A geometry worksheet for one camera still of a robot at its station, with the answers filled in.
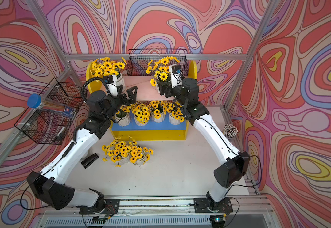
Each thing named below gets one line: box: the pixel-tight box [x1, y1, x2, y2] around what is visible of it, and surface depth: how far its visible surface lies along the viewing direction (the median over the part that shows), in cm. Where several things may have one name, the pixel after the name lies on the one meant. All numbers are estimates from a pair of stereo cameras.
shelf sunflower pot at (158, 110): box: [149, 100, 167, 123], surface depth 84 cm
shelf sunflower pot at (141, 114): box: [132, 104, 151, 127], surface depth 82 cm
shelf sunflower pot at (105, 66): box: [89, 57, 127, 88], surface depth 63 cm
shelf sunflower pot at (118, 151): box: [101, 136, 132, 168], surface depth 81 cm
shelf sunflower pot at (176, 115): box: [165, 100, 185, 125], surface depth 83 cm
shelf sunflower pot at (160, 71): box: [145, 56, 181, 94], surface depth 62 cm
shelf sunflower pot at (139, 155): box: [128, 139, 154, 169], surface depth 81 cm
